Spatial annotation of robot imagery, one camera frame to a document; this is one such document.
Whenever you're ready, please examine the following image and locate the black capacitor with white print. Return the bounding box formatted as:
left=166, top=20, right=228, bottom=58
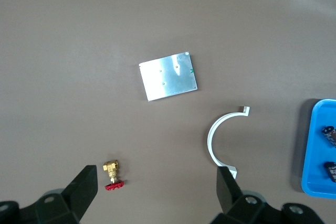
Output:
left=322, top=161, right=336, bottom=183

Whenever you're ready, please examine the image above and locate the brass valve with red handle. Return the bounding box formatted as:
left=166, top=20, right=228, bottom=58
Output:
left=102, top=159, right=127, bottom=191

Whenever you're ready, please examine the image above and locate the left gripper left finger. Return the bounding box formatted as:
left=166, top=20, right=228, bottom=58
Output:
left=0, top=165, right=98, bottom=224

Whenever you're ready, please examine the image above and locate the white curved pipe bracket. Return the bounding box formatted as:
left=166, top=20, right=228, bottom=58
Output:
left=206, top=106, right=251, bottom=180

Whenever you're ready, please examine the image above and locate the blue plastic tray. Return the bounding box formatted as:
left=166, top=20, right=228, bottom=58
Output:
left=301, top=99, right=336, bottom=197

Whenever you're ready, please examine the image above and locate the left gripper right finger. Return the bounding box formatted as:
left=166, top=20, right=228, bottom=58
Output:
left=211, top=166, right=323, bottom=224

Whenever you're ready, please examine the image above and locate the dark brown cylindrical capacitor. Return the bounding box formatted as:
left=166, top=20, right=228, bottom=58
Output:
left=320, top=125, right=336, bottom=148

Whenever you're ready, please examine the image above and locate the silver metal plate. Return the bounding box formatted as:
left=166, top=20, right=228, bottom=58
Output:
left=139, top=51, right=198, bottom=102

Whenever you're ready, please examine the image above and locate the brown table cover sheet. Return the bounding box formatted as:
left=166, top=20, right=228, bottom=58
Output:
left=0, top=0, right=336, bottom=224

